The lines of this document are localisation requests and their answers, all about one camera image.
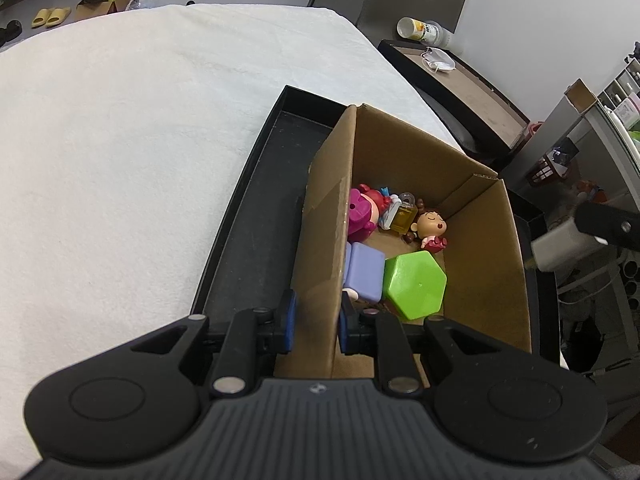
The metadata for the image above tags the black shallow tray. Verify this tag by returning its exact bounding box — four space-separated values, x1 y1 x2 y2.
192 85 559 361

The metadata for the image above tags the open cardboard box with packet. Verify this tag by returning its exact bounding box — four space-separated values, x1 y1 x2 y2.
72 0 134 21

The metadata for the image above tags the black-rimmed brown side table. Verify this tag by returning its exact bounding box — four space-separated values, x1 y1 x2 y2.
377 38 531 154

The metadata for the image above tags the small open cardboard box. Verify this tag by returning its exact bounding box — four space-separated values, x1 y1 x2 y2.
565 79 599 112

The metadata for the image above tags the white and yellow bottle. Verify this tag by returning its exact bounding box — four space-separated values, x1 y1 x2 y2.
397 16 454 50

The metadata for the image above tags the small perfume bottle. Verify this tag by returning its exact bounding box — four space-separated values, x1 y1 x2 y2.
387 192 419 234

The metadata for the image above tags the pink figure toy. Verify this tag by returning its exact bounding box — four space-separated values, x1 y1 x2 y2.
347 185 394 242

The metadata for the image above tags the purple block toy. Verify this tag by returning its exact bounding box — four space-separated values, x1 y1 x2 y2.
343 242 387 307

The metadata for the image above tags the white cable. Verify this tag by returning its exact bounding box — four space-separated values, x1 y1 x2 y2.
557 265 619 307

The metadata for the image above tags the grey metal cabinet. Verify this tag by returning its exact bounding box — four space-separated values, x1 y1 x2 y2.
500 97 601 196

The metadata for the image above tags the white face mask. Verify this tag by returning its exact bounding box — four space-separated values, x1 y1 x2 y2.
421 47 457 74

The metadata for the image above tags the green hexagonal container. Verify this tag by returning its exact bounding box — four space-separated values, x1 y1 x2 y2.
382 251 448 320

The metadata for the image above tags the brown cardboard box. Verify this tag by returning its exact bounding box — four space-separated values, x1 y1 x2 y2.
290 103 532 380

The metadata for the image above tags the white boxy object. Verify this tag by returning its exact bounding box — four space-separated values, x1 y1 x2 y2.
526 217 600 274

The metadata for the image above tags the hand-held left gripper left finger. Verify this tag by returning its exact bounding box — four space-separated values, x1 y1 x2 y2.
129 290 298 401

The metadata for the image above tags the red plastic basket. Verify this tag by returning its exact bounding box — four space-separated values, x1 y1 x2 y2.
527 159 571 189

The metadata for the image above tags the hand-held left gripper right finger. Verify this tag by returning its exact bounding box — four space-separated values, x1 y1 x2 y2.
339 292 526 396

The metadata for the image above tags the black shoe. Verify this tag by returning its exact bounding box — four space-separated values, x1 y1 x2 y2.
0 20 24 47

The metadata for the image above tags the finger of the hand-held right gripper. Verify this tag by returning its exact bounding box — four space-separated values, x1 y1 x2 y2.
572 202 640 252

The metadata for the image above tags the cartoon child doll figure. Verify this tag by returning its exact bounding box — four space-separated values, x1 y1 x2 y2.
405 199 450 254

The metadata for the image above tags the black chair seat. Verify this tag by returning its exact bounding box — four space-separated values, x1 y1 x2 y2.
414 89 482 155

